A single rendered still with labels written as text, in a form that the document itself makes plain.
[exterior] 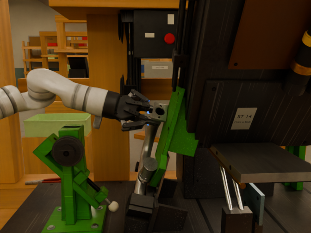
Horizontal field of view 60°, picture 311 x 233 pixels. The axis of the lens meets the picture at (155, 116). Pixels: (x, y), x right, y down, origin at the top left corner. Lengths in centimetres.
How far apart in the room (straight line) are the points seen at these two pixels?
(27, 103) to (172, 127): 37
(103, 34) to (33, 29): 1060
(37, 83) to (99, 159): 45
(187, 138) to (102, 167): 49
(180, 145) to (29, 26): 1113
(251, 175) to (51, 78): 52
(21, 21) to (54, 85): 1107
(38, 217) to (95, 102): 38
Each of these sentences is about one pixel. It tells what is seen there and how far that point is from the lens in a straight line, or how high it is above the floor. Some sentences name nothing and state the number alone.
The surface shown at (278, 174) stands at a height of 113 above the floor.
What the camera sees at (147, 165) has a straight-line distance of 67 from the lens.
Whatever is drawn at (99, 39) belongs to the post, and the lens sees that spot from 101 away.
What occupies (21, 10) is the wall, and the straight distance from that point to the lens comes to 1183.
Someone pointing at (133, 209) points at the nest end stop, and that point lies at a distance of 72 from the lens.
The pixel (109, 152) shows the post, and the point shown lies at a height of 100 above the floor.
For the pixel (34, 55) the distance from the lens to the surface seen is 1151.
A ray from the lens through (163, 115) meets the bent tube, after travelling 72.
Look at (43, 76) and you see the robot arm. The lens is 74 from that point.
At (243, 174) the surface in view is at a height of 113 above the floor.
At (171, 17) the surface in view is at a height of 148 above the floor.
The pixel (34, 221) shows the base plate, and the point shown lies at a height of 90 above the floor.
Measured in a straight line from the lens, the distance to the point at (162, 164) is 65.
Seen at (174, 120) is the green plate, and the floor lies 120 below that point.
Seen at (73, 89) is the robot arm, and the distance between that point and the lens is 73.
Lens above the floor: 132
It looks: 11 degrees down
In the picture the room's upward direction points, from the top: straight up
